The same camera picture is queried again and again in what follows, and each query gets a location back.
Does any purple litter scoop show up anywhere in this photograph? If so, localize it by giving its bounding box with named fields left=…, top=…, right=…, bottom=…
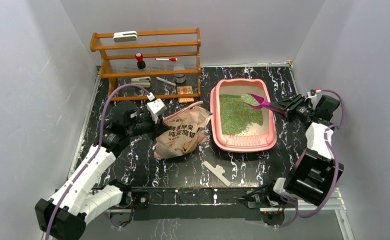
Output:
left=241, top=93, right=284, bottom=115

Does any white pen on shelf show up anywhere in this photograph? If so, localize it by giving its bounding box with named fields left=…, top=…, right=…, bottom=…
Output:
left=156, top=77, right=176, bottom=86

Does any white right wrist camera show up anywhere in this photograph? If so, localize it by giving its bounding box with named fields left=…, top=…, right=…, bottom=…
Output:
left=306, top=88, right=321, bottom=105

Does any red white marker pen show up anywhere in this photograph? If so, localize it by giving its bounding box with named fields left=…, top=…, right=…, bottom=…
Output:
left=155, top=57, right=178, bottom=62

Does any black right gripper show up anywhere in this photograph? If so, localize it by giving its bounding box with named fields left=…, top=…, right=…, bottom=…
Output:
left=270, top=93, right=316, bottom=123

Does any orange wooden shelf rack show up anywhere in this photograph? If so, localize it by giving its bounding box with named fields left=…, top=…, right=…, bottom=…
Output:
left=89, top=27, right=201, bottom=101

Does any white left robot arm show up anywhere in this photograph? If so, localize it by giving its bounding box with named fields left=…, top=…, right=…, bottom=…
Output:
left=35, top=99, right=169, bottom=240

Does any cat litter bag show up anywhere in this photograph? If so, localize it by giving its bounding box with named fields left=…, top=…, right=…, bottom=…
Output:
left=154, top=101, right=212, bottom=160

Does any pink cat litter box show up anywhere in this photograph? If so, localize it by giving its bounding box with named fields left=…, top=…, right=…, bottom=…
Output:
left=210, top=78, right=277, bottom=153

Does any grey stapler lower shelf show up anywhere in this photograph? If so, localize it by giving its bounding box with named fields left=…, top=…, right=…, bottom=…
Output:
left=131, top=76, right=151, bottom=88

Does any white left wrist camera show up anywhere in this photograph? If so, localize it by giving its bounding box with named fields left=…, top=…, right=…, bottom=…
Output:
left=147, top=92, right=167, bottom=124

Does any small glass jar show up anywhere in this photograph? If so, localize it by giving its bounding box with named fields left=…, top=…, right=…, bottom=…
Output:
left=173, top=64, right=186, bottom=84

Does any red black stamp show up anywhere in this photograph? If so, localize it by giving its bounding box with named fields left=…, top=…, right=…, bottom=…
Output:
left=135, top=52, right=146, bottom=70

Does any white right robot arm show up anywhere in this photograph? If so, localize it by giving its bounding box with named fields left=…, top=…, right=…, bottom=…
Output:
left=242, top=92, right=344, bottom=207

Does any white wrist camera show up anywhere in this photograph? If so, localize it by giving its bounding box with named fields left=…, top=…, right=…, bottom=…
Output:
left=306, top=88, right=321, bottom=105
left=147, top=92, right=167, bottom=124

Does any grey bag sealing clip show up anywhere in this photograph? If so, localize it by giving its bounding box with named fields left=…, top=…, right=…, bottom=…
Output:
left=202, top=160, right=231, bottom=187

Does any orange snack packet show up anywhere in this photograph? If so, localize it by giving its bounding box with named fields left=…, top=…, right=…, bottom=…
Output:
left=177, top=86, right=194, bottom=103

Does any white stapler on top shelf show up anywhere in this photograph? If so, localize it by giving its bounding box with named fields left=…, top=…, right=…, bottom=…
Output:
left=113, top=30, right=138, bottom=43

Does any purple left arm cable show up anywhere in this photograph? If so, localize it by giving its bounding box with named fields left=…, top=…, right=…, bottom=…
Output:
left=44, top=83, right=152, bottom=240

